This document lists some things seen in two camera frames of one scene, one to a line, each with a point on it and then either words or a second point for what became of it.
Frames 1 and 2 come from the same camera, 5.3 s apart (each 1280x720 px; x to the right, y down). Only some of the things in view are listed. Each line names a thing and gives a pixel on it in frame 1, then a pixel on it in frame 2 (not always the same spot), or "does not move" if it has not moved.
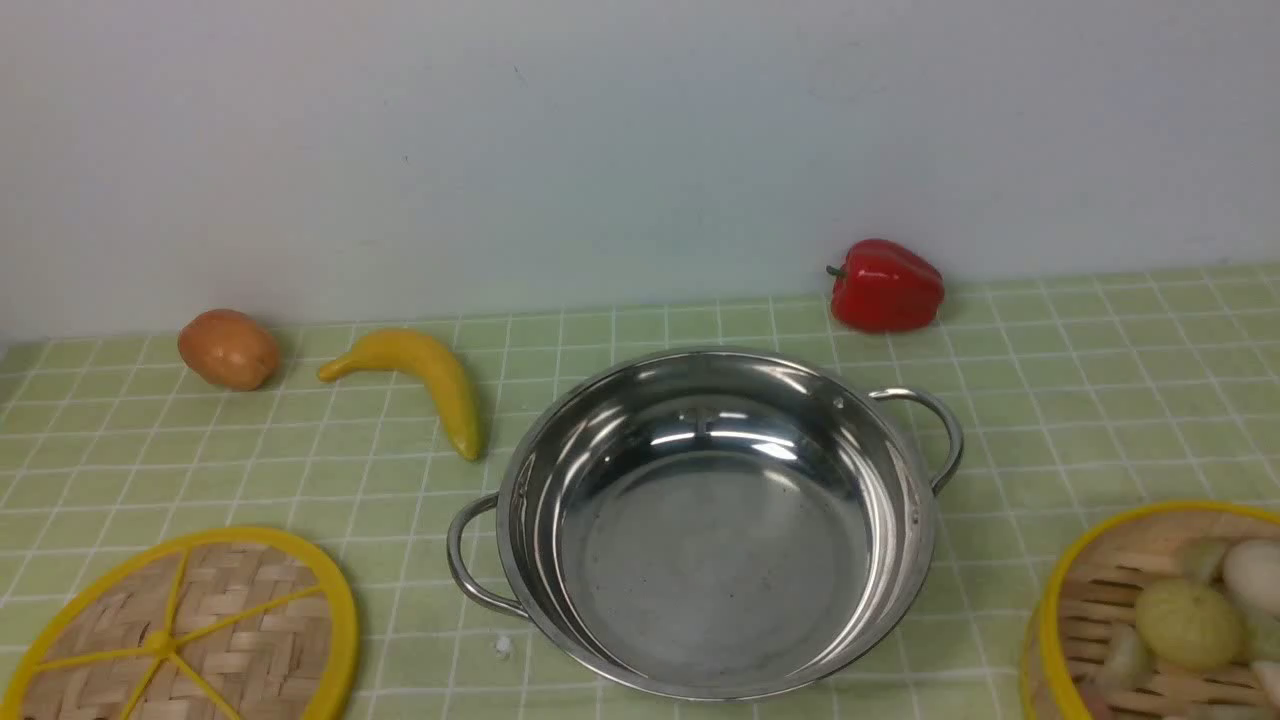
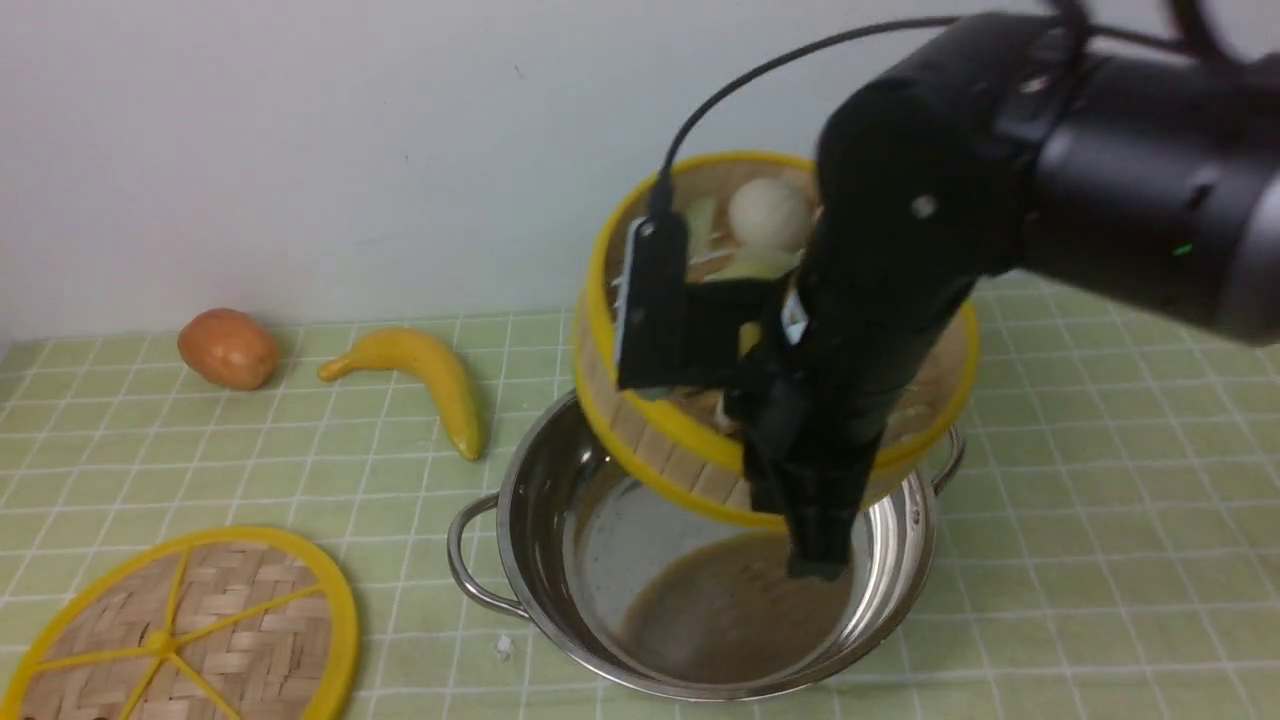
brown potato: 228,349 does not move
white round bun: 1251,572 -> 773,214
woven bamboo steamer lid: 259,623 does not move
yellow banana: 428,356 does not move
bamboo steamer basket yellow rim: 1167,613 -> 741,214
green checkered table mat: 1077,402 does not move
